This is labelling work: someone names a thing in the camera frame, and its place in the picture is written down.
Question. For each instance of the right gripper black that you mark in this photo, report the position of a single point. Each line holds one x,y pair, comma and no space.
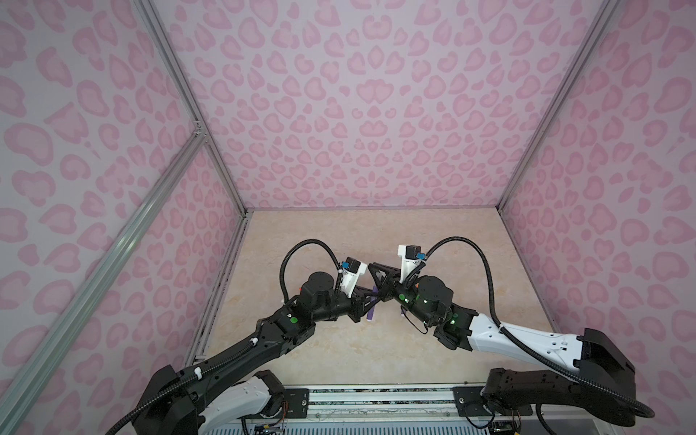
388,287

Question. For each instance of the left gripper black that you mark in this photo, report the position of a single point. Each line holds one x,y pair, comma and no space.
357,300

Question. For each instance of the purple marker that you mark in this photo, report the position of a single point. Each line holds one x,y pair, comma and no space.
370,312

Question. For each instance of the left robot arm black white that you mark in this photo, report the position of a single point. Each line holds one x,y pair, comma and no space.
234,385

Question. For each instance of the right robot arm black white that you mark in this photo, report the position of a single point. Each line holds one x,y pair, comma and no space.
586,371

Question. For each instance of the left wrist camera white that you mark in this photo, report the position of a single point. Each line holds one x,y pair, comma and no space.
350,272

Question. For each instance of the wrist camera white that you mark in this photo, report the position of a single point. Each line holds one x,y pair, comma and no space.
411,257
350,272

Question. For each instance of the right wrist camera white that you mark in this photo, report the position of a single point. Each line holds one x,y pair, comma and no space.
411,257

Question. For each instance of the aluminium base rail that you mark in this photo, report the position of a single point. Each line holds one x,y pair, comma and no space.
410,409

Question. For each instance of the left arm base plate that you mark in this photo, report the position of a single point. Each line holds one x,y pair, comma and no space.
296,401

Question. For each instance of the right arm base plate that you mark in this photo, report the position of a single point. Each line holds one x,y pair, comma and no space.
469,402

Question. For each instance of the diagonal aluminium frame bar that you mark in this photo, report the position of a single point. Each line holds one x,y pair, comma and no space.
31,380

